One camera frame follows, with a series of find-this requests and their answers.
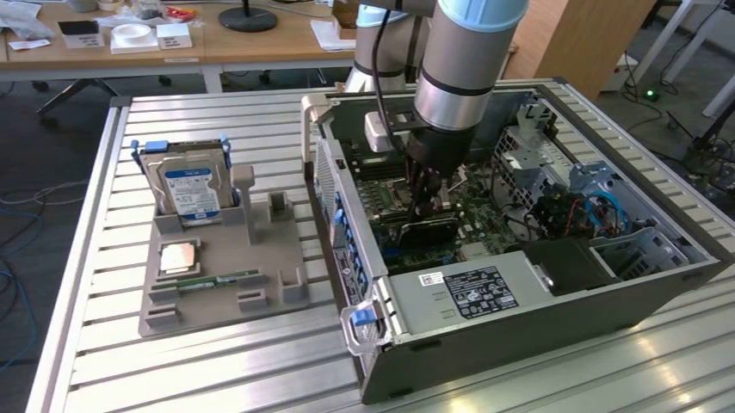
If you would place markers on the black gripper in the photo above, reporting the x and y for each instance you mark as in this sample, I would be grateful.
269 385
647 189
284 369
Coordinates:
439 148

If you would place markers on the graphics card with metal bracket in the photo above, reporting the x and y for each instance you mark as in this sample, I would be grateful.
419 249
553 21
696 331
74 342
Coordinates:
431 230

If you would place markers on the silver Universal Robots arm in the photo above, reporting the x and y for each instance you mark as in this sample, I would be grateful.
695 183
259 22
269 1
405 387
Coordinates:
459 64

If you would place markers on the metal socket cover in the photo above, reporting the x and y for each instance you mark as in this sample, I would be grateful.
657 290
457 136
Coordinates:
460 183

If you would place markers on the CPU socket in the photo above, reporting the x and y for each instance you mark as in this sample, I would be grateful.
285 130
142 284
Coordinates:
399 193

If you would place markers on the perforated silver drive cage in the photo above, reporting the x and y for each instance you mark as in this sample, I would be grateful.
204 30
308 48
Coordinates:
528 163

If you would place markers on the green motherboard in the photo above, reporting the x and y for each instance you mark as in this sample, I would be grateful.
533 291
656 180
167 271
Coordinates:
488 215

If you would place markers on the RAM stick with white label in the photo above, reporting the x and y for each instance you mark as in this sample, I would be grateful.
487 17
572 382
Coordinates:
393 217

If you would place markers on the silver chipset heatsink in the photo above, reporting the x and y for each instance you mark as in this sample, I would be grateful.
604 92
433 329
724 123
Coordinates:
475 251

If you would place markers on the blue expansion slot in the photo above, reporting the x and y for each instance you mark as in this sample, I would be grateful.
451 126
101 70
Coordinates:
393 253

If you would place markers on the white papers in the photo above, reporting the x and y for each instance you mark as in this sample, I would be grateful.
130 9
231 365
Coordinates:
332 38

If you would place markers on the wooden cabinet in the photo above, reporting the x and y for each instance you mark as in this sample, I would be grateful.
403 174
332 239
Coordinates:
573 43

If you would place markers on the black rating label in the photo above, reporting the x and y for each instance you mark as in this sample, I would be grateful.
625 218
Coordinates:
481 292

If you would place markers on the black fan shroud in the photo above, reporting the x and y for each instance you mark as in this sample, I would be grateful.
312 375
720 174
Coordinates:
563 266

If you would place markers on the brown cardboard box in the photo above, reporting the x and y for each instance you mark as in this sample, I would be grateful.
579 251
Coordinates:
344 13

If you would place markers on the grey power supply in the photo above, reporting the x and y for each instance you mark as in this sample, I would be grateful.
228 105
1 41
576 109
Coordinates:
413 305

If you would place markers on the white device with red button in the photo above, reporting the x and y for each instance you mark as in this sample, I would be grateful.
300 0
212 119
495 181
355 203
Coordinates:
625 73

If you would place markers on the device with green light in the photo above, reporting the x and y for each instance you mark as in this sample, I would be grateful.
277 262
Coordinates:
651 94

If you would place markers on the silver disk bay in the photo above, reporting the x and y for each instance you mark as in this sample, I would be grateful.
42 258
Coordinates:
643 249

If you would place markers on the grey parts rack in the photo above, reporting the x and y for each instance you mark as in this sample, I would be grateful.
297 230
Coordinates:
229 254

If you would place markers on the hard disk in blue caddy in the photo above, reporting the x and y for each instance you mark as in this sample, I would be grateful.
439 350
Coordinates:
187 185

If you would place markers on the black round lamp base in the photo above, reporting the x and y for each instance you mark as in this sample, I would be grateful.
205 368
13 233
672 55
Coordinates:
247 19

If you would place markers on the black stand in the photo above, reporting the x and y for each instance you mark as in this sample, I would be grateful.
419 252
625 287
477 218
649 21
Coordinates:
708 137

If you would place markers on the open grey PC case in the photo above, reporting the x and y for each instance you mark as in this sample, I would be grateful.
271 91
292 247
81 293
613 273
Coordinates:
516 344

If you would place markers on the green RAM stick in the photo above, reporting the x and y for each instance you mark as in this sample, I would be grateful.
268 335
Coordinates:
200 281

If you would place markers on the silver CPU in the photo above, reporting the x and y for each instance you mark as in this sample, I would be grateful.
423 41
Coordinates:
175 258

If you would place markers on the plain white box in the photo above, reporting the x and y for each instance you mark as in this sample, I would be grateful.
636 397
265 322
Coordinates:
172 33

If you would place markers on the small red item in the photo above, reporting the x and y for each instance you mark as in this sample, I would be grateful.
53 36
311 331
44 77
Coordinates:
177 15

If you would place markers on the white tape roll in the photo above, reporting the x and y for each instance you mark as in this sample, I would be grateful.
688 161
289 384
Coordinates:
134 43

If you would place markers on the wooden desk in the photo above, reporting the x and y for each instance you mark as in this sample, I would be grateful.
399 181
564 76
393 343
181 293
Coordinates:
85 58

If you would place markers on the white box with black top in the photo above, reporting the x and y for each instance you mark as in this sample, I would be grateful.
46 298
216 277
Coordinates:
80 41

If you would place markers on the white card with red print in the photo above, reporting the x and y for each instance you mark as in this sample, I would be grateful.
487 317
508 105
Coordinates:
28 44

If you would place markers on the clear plastic bag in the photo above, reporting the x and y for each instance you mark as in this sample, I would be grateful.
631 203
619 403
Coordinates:
22 21

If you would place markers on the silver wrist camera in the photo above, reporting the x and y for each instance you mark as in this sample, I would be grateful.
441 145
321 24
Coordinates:
380 135

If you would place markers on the white table frame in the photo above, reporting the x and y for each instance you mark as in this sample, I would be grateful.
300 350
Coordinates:
695 38

